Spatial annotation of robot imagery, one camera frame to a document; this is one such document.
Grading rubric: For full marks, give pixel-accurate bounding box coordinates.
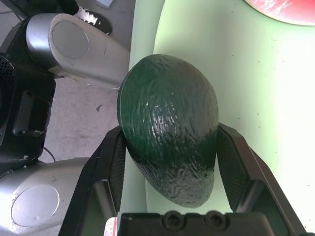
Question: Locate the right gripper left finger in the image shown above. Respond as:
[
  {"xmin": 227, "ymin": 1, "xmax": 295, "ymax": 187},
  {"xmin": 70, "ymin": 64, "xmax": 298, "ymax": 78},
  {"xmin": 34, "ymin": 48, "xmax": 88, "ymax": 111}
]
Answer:
[{"xmin": 59, "ymin": 127, "xmax": 128, "ymax": 236}]

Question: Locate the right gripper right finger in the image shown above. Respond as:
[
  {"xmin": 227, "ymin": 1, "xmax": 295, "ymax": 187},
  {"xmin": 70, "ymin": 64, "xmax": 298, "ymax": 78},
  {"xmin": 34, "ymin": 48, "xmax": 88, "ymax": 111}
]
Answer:
[{"xmin": 216, "ymin": 123, "xmax": 309, "ymax": 236}]

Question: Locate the dark green avocado toy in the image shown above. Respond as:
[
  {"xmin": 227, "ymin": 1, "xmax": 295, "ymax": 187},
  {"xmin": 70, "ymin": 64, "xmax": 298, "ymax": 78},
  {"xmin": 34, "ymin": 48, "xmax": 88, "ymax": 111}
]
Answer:
[{"xmin": 117, "ymin": 54, "xmax": 220, "ymax": 209}]

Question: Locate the watermelon slice toy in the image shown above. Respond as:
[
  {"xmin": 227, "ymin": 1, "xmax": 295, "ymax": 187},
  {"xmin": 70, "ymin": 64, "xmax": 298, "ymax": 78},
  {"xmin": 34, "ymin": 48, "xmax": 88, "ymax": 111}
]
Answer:
[{"xmin": 242, "ymin": 0, "xmax": 315, "ymax": 27}]

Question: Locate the green cutting board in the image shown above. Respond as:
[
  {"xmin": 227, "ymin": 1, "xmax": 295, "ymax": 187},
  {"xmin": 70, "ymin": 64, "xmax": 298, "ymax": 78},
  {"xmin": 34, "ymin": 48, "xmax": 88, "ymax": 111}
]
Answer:
[{"xmin": 120, "ymin": 0, "xmax": 315, "ymax": 236}]

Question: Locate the grey robot left leg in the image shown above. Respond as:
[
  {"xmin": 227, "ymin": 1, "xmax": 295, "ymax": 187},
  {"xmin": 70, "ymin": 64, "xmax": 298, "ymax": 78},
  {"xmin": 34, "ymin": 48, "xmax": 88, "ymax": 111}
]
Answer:
[{"xmin": 26, "ymin": 13, "xmax": 131, "ymax": 89}]

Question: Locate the black white sneaker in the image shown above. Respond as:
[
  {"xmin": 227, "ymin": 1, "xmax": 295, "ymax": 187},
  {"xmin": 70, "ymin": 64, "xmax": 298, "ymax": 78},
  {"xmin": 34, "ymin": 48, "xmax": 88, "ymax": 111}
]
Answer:
[{"xmin": 73, "ymin": 5, "xmax": 113, "ymax": 35}]

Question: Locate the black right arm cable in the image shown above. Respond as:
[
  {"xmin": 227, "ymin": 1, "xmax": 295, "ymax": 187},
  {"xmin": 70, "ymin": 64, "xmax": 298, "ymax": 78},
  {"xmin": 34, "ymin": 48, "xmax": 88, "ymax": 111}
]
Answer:
[{"xmin": 43, "ymin": 146, "xmax": 57, "ymax": 161}]

